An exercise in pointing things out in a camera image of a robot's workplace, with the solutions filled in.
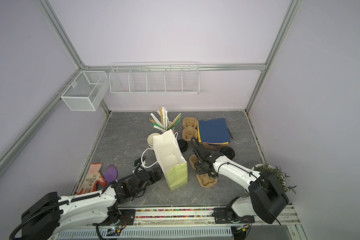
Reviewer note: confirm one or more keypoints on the green wrapped straw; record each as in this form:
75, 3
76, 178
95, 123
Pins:
174, 122

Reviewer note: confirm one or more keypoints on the brown cardboard box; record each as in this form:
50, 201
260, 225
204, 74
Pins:
215, 147

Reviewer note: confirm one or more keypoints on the small white mesh basket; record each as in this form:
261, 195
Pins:
86, 91

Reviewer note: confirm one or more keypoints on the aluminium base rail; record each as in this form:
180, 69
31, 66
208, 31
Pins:
166, 223

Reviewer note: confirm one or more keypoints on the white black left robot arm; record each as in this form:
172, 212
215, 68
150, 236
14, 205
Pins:
53, 214

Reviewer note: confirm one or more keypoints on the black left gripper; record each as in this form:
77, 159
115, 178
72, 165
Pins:
154, 179

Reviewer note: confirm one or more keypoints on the brown pulp cup carrier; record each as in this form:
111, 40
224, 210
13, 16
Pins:
204, 180

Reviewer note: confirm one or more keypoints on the red white glove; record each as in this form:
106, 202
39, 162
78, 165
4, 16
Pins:
91, 180

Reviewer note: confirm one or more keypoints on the stack of pulp carriers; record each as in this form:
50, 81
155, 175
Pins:
190, 129

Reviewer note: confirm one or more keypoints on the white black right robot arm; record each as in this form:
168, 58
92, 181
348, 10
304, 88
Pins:
266, 196

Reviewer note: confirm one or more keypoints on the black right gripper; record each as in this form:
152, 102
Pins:
198, 169

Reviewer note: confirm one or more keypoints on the white wrapped straw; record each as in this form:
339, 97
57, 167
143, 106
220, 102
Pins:
164, 117

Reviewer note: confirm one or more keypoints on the stack of paper cups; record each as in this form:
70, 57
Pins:
150, 139

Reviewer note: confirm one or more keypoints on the purple pink garden trowel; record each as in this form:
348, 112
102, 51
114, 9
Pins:
110, 174

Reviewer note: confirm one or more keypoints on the illustrated paper bag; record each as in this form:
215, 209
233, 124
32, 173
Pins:
170, 159

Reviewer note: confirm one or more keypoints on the long white wire shelf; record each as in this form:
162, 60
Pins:
154, 78

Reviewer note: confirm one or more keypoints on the black cup lid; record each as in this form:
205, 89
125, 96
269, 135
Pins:
228, 152

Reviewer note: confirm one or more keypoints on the potted green plant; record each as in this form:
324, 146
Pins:
281, 176

